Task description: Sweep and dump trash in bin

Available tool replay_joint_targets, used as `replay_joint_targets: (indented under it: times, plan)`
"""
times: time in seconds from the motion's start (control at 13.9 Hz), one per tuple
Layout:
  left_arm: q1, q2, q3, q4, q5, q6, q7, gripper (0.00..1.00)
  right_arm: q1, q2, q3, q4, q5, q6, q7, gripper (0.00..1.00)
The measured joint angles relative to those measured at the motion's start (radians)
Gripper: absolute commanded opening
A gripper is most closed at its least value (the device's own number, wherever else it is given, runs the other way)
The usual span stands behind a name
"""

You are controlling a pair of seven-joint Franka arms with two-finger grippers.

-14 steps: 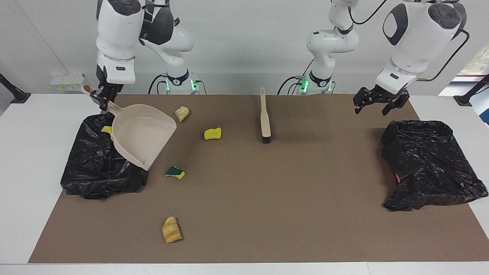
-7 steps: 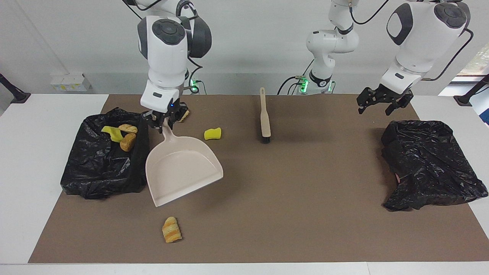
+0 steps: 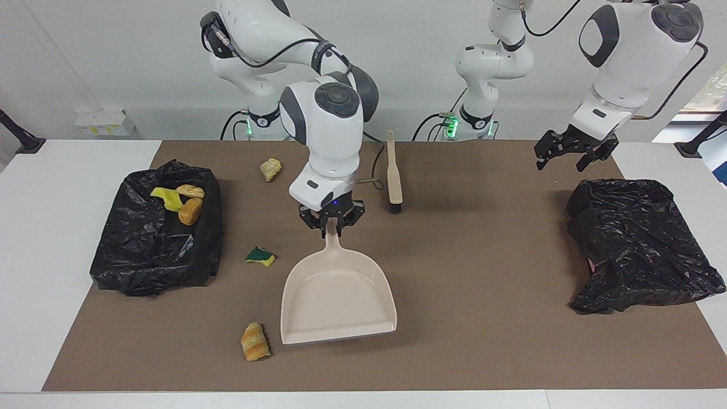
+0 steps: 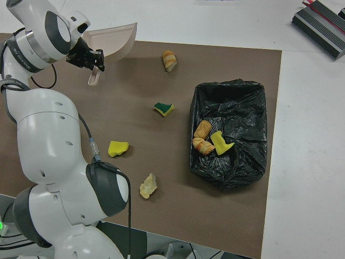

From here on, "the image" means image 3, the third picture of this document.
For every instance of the white wall socket strip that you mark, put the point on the white wall socket strip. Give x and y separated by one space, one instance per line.
105 120

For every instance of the black bag over pink bin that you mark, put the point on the black bag over pink bin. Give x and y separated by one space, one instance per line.
636 244

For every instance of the beige hand brush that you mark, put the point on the beige hand brush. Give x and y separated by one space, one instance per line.
393 176

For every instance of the curved yellow sponge piece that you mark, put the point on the curved yellow sponge piece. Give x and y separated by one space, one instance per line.
169 199

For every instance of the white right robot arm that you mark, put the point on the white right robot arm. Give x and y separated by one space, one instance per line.
332 130

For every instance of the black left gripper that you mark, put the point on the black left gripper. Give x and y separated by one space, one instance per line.
585 142

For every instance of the left black garbage bag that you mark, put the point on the left black garbage bag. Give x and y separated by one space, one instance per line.
153 255

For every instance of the pale oval bread piece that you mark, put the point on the pale oval bread piece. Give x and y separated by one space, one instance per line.
191 191

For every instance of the striped orange croissant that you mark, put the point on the striped orange croissant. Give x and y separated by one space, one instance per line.
255 342

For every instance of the bright window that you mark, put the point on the bright window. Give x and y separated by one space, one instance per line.
713 94

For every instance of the brown table mat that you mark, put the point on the brown table mat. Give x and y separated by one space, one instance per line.
511 341

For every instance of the beige plastic dustpan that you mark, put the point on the beige plastic dustpan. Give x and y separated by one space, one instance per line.
335 295

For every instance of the green and yellow sponge piece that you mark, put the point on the green and yellow sponge piece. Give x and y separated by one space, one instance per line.
261 257

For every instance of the brown bread roll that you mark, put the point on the brown bread roll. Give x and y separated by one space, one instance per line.
190 211

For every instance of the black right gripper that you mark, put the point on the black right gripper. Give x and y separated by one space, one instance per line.
335 210

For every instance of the pale jagged bread chunk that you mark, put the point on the pale jagged bread chunk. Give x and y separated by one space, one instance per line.
270 169

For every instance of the black clamp stand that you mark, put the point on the black clamp stand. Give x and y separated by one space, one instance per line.
690 149
28 145

